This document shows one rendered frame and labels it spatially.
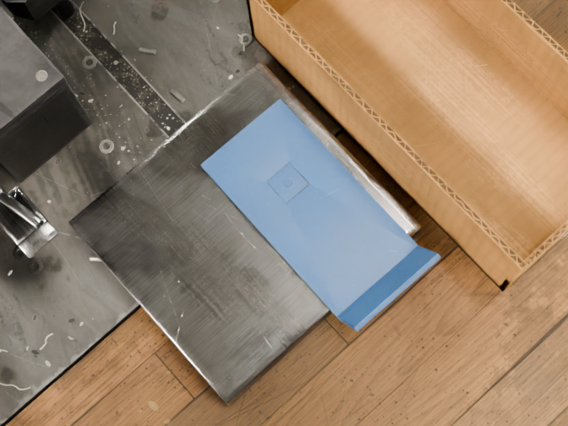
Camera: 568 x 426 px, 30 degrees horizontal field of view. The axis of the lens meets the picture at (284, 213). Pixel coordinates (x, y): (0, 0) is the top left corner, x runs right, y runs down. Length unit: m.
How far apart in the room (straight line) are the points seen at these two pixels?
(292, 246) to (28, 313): 0.18
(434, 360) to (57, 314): 0.25
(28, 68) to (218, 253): 0.17
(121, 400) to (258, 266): 0.12
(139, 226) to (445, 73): 0.23
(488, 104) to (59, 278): 0.31
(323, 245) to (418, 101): 0.13
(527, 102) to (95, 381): 0.34
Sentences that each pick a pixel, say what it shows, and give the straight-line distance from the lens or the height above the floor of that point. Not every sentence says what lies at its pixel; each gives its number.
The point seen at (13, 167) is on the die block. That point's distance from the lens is 0.72.
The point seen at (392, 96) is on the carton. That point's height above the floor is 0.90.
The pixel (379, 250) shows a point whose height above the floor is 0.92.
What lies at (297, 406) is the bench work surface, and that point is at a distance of 0.69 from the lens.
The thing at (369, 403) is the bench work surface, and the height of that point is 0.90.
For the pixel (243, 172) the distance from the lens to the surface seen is 0.70.
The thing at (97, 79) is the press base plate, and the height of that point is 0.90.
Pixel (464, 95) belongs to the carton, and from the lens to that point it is 0.74.
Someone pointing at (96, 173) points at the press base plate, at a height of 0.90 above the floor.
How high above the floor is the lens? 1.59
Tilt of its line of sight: 75 degrees down
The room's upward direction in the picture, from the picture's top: 8 degrees counter-clockwise
